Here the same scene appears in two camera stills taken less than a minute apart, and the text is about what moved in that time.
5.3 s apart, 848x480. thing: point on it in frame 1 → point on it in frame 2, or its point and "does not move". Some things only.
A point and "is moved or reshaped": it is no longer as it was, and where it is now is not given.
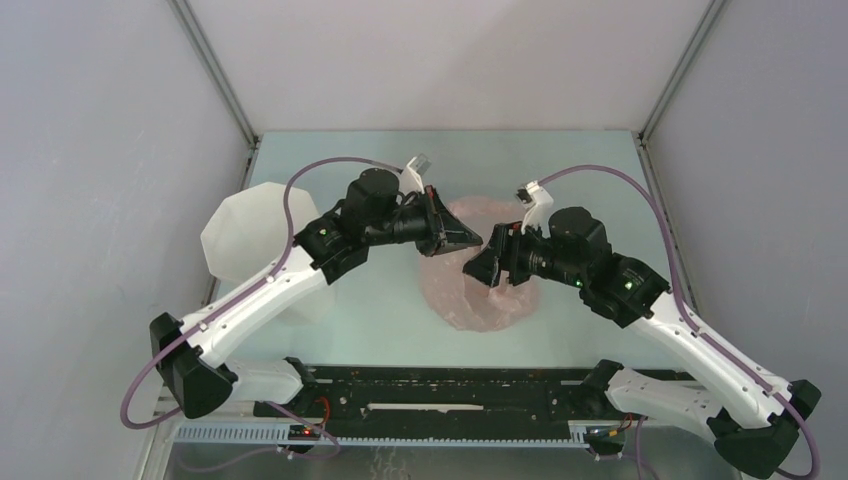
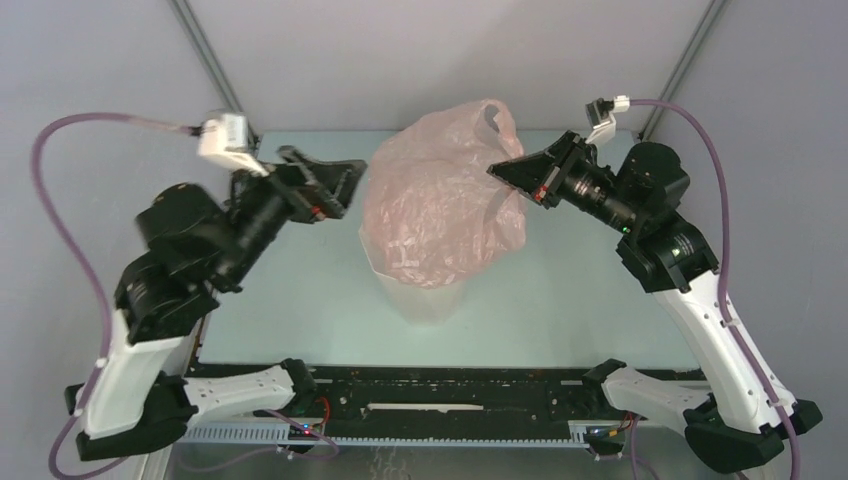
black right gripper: [504, 248] → [535, 174]
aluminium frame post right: [713, 9] does not move
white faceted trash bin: [247, 236] is moved or reshaped
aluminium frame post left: [203, 48] does not move
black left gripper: [444, 233] → [331, 183]
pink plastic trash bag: [464, 300] → [431, 205]
